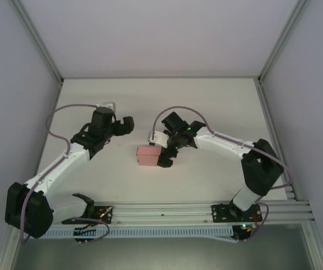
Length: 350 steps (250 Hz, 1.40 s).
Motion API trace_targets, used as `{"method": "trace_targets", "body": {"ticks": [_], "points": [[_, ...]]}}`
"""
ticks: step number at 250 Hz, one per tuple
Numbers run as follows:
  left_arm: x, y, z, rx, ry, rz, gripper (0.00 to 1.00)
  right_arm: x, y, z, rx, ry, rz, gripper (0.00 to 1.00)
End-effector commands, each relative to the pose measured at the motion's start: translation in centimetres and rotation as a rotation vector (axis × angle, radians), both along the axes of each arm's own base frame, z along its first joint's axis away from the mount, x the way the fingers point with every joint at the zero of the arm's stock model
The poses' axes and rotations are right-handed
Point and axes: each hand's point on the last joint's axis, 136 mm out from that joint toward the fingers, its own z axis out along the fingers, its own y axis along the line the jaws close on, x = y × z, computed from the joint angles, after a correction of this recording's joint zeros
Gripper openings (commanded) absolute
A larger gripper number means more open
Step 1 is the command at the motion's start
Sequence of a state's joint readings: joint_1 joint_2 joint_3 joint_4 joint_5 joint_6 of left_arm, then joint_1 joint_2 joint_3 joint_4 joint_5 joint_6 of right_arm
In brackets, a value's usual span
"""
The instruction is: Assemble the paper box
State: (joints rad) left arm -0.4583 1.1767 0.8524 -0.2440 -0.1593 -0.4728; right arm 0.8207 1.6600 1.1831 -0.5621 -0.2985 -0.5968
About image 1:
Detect pink paper box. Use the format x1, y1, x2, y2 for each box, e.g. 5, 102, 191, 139
136, 145, 162, 167

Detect grey metal sheet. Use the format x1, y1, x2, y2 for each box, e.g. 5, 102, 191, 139
9, 237, 320, 270

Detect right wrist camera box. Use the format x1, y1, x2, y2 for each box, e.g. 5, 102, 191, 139
147, 130, 170, 149

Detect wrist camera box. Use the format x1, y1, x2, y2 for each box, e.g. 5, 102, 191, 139
101, 101, 118, 113
147, 130, 170, 149

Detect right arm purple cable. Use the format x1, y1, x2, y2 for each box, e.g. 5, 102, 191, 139
150, 105, 293, 242

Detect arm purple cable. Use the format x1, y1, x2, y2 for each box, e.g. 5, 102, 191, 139
20, 103, 110, 244
150, 105, 293, 242

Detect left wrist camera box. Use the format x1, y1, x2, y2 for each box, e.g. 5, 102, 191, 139
101, 101, 118, 113

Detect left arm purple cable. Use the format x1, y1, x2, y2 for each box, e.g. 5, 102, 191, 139
20, 103, 110, 244

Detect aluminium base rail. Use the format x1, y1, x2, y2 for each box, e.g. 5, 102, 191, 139
48, 198, 316, 226

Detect aluminium side rail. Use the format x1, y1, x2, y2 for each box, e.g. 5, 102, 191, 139
255, 81, 299, 202
26, 81, 64, 205

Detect white slotted cable duct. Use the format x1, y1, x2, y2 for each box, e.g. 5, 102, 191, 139
42, 226, 234, 240

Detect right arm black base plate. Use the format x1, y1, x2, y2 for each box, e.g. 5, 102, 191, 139
211, 204, 261, 223

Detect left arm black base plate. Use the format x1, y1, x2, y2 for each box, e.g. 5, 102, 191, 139
62, 204, 114, 225

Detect aluminium frame post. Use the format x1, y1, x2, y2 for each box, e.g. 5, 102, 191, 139
11, 0, 64, 85
258, 0, 310, 84

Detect aluminium frame leg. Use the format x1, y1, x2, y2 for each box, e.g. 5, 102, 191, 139
302, 222, 323, 270
0, 224, 21, 270

